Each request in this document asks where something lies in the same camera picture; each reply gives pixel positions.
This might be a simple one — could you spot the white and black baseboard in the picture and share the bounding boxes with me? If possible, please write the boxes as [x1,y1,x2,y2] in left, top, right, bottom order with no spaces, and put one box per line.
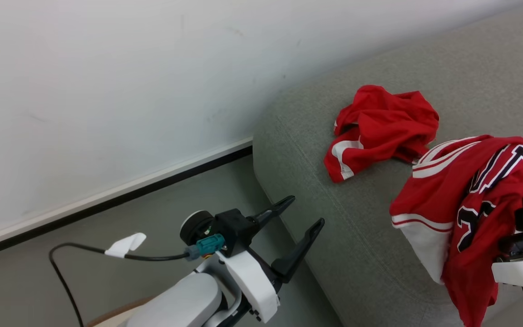
[0,137,254,263]

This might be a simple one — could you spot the cream perforated laundry basket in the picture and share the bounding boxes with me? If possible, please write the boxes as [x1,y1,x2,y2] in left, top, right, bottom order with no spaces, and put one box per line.
[86,297,154,327]

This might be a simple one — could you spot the red shorts with white stripes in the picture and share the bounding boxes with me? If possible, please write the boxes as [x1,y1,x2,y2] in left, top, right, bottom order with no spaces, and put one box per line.
[324,84,440,183]

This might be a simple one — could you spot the white cable tag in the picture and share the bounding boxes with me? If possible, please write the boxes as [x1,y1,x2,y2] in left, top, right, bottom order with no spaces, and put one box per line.
[104,233,147,259]

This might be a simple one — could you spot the red basketball jersey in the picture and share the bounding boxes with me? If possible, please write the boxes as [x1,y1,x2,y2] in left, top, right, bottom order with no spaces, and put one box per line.
[389,134,523,327]

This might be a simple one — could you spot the teal cable connector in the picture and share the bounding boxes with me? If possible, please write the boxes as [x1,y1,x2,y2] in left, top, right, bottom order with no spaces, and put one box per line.
[184,233,226,261]

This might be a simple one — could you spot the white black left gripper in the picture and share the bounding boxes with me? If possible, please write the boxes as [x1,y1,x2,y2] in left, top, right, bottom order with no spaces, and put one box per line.
[215,195,325,324]

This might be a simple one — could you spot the grey fabric sofa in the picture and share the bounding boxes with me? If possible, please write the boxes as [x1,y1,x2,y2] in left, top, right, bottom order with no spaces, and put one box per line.
[252,0,523,327]

